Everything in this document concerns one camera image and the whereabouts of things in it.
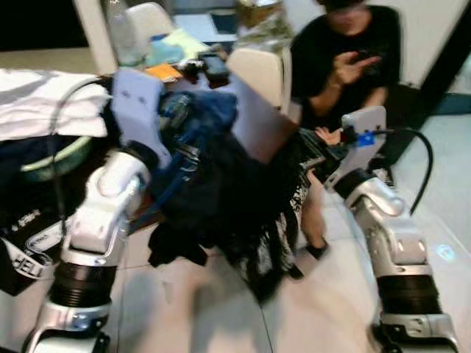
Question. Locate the black garment with white print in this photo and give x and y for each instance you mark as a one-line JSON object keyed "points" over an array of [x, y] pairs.
{"points": [[235, 213]]}

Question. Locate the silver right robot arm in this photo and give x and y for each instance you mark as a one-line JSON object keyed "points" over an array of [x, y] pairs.
{"points": [[397, 243]]}

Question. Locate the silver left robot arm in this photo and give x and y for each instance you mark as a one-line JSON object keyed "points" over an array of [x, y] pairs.
{"points": [[96, 220]]}

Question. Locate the orange packet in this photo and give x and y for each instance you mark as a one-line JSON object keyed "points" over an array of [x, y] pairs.
{"points": [[163, 72]]}

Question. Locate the black device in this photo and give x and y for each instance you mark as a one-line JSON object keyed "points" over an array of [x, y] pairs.
{"points": [[213, 66]]}

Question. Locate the pale yellow cloth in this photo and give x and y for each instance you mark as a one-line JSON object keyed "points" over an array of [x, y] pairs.
{"points": [[176, 45]]}

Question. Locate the white chair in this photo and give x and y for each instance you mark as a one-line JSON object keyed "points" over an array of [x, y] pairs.
{"points": [[257, 70], [151, 18]]}

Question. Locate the person in black shirt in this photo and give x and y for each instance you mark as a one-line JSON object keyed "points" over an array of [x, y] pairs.
{"points": [[346, 51]]}

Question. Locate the clear plastic bottle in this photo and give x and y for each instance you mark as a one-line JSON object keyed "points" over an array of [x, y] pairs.
{"points": [[124, 37]]}

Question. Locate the pale green round container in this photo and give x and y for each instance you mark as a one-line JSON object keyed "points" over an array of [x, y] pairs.
{"points": [[55, 163]]}

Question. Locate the white folded cloth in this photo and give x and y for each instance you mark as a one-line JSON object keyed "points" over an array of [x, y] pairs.
{"points": [[44, 103]]}

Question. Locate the black cloth with white letters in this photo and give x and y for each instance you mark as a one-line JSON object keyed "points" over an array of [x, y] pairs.
{"points": [[29, 228]]}

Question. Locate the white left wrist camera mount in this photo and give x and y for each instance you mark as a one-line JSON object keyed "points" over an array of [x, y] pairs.
{"points": [[138, 110]]}

